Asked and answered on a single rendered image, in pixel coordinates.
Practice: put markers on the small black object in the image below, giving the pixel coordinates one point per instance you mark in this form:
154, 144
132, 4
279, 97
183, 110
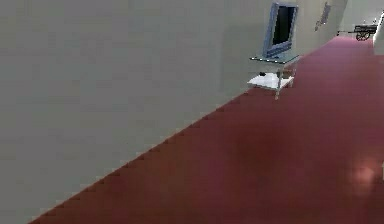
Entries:
262, 73

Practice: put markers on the glass top white stand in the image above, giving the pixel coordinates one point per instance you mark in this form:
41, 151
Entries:
271, 81

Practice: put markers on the blue framed television set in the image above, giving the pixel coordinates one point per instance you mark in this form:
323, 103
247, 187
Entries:
282, 26

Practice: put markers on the dark wheeled cart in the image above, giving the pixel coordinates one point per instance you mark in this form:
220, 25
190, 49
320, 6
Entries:
364, 30

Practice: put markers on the white furniture piece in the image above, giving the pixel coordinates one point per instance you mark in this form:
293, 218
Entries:
379, 35

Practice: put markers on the grey wall fixture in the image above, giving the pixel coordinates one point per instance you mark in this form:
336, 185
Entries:
324, 16

